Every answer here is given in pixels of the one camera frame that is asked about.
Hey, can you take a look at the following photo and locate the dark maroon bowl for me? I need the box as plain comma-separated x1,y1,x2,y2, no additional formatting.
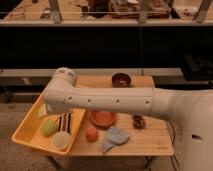
112,73,131,88

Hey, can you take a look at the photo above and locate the brown grape cluster toy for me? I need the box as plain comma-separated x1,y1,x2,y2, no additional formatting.
133,116,146,130

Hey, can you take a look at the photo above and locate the grey crumpled cloth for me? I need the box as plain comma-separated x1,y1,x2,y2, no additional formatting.
102,127,129,154

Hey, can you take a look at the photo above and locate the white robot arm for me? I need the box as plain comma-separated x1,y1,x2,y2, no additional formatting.
43,67,213,171

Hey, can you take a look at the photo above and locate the green plastic cup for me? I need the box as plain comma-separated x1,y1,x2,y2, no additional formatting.
40,120,58,137

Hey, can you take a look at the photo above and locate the wooden table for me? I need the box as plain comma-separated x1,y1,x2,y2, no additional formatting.
51,74,175,157

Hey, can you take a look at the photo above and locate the orange round toy fruit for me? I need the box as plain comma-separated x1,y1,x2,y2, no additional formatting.
85,127,98,142

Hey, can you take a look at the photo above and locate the white paper cup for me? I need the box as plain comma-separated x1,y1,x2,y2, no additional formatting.
52,131,70,150

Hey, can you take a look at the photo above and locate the yellow plastic bin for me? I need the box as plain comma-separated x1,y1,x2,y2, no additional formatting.
12,97,85,155

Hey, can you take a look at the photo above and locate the orange plastic bowl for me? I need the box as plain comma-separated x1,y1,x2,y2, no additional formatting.
90,111,117,127

